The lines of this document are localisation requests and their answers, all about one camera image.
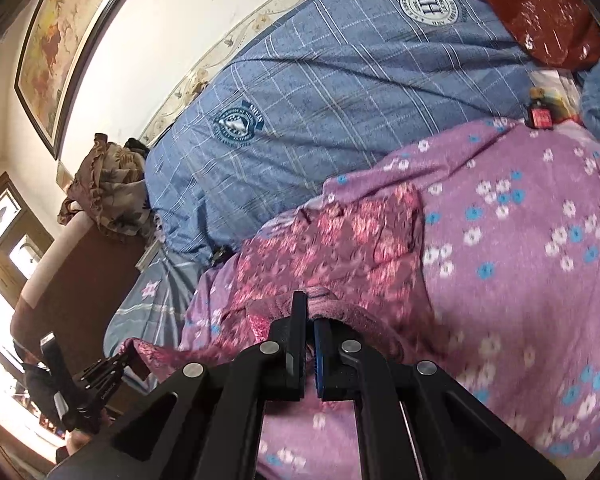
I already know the framed wall painting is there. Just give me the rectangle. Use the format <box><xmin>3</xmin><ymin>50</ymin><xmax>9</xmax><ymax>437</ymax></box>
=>
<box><xmin>14</xmin><ymin>0</ymin><xmax>148</xmax><ymax>161</ymax></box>

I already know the clear plastic packet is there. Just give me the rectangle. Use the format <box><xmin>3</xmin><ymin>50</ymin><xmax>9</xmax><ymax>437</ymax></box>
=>
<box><xmin>532</xmin><ymin>69</ymin><xmax>583</xmax><ymax>123</ymax></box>

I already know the red plastic bag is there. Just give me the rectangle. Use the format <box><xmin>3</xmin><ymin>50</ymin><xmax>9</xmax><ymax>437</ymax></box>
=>
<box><xmin>475</xmin><ymin>0</ymin><xmax>600</xmax><ymax>68</ymax></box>

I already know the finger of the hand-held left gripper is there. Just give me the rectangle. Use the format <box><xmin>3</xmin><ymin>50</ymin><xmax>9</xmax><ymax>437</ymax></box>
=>
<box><xmin>77</xmin><ymin>349</ymin><xmax>151</xmax><ymax>413</ymax></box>

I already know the small dark bottle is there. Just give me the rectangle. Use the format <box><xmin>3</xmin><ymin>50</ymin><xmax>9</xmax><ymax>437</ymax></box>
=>
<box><xmin>527</xmin><ymin>87</ymin><xmax>556</xmax><ymax>131</ymax></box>

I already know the brown floral cloth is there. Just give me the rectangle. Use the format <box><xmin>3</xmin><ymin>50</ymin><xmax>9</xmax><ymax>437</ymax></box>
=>
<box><xmin>57</xmin><ymin>132</ymin><xmax>156</xmax><ymax>243</ymax></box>

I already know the brown bed headboard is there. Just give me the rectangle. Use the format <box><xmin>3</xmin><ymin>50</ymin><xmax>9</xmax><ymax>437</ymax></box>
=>
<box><xmin>10</xmin><ymin>212</ymin><xmax>153</xmax><ymax>411</ymax></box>

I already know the grey striped bed sheet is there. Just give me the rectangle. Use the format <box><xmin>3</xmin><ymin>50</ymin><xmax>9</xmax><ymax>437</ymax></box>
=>
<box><xmin>102</xmin><ymin>250</ymin><xmax>211</xmax><ymax>361</ymax></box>

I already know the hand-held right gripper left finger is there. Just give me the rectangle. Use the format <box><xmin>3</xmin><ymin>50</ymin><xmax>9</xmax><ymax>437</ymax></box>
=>
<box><xmin>47</xmin><ymin>290</ymin><xmax>311</xmax><ymax>480</ymax></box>

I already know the purple floral blanket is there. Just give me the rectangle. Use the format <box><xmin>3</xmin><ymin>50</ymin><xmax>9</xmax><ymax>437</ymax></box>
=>
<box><xmin>180</xmin><ymin>117</ymin><xmax>600</xmax><ymax>480</ymax></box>

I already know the maroon floral shirt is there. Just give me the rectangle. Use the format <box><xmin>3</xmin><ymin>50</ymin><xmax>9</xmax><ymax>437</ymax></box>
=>
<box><xmin>120</xmin><ymin>182</ymin><xmax>433</xmax><ymax>401</ymax></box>

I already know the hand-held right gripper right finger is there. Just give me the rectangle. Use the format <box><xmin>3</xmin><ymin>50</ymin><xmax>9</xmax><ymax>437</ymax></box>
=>
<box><xmin>312</xmin><ymin>317</ymin><xmax>566</xmax><ymax>480</ymax></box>

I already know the blue plaid quilt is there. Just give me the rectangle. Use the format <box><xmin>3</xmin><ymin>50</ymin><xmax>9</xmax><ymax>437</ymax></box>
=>
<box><xmin>142</xmin><ymin>0</ymin><xmax>586</xmax><ymax>266</ymax></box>

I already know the wooden window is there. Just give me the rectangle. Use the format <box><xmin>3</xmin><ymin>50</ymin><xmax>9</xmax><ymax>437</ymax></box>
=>
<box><xmin>0</xmin><ymin>172</ymin><xmax>53</xmax><ymax>376</ymax></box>

